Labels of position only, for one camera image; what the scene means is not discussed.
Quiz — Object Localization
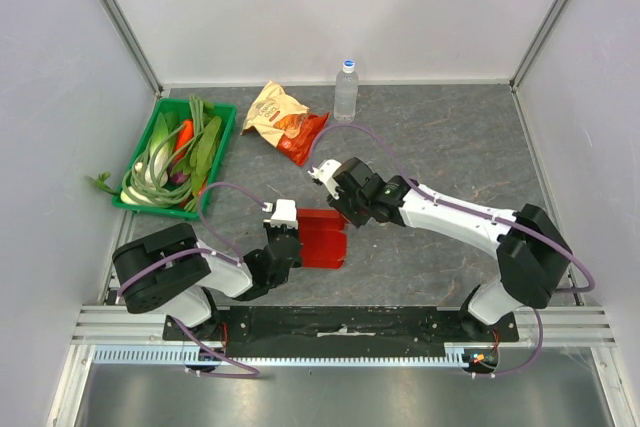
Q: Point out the red paper box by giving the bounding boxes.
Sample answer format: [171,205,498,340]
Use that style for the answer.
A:
[297,209,348,270]

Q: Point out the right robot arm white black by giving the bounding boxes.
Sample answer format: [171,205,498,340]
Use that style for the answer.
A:
[313,157,569,341]

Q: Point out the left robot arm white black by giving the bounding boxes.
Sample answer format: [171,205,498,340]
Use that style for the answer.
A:
[112,221,302,340]

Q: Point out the chips bag beige orange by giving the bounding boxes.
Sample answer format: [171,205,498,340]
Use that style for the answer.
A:
[241,81,329,167]

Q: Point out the clear water bottle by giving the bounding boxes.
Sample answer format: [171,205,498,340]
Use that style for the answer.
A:
[333,59,359,123]

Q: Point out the purple eggplant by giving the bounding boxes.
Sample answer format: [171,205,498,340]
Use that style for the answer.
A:
[169,170,190,186]

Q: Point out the green leafy vegetable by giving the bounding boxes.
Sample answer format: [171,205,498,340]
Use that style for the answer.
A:
[171,116,223,197]

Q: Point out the green long beans bundle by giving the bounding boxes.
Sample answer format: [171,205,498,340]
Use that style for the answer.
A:
[120,96,223,212]

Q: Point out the green plastic tray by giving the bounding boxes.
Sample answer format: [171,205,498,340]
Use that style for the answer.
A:
[112,96,237,221]

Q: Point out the orange carrot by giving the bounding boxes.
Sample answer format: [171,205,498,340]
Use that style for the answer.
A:
[174,119,194,152]

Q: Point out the bok choy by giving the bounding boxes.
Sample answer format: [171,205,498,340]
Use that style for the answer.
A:
[119,112,179,208]

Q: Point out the green leaf outside tray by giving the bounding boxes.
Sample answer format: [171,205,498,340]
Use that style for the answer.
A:
[86,172,118,196]

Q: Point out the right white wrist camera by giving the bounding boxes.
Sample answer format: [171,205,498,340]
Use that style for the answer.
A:
[308,159,341,199]

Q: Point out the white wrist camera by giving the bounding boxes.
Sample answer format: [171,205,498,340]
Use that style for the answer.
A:
[262,199,298,229]
[308,159,341,199]

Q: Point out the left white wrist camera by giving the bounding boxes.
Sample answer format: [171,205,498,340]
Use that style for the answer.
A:
[262,199,298,229]

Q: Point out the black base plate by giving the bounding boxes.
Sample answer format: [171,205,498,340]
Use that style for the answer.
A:
[191,306,519,359]

